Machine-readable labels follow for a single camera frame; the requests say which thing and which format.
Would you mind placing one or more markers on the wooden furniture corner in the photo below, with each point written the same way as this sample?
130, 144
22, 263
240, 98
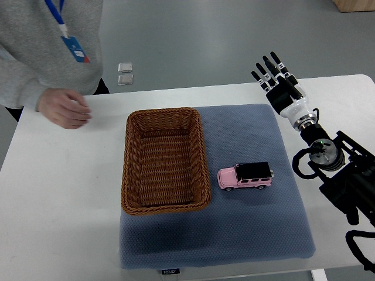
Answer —
354, 5

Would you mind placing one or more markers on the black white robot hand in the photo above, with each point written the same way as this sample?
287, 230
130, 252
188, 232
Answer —
284, 97

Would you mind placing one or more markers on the blue badge with lanyard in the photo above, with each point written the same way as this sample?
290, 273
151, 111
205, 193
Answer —
71, 42

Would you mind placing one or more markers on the brown wicker basket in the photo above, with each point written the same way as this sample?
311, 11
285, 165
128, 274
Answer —
165, 168

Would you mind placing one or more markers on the pink toy car black roof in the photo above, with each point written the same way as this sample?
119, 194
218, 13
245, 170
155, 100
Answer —
246, 175

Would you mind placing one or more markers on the grey sweatshirt sleeve forearm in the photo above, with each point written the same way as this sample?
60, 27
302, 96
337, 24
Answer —
20, 86

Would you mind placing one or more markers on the person's bare hand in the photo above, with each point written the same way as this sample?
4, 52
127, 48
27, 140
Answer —
64, 107

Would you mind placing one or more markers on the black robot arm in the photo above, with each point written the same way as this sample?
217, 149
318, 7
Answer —
345, 168

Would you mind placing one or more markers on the blue grey cushion mat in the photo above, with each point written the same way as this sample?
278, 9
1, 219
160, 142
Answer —
242, 225

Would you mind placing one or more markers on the upper silver floor plate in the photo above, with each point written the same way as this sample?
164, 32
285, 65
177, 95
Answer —
126, 67

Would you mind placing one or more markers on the person's grey sweatshirt torso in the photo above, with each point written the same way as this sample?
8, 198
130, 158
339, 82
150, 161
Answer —
31, 35

